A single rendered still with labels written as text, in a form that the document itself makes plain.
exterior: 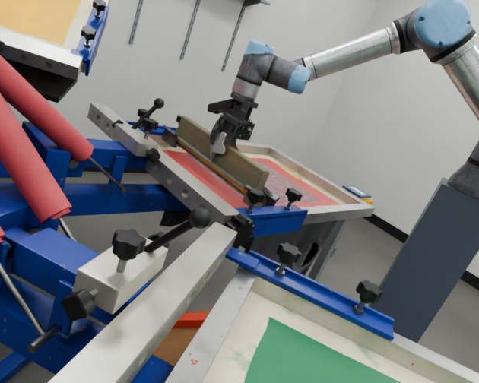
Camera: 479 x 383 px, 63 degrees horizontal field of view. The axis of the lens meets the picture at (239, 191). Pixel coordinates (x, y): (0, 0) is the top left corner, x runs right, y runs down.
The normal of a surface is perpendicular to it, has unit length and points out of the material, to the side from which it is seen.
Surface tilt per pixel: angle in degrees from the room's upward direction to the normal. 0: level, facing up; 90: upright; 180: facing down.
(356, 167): 90
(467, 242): 90
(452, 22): 86
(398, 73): 90
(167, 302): 0
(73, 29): 32
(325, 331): 0
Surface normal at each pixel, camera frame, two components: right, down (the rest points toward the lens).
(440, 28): -0.24, 0.19
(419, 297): -0.47, 0.15
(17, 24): 0.40, -0.52
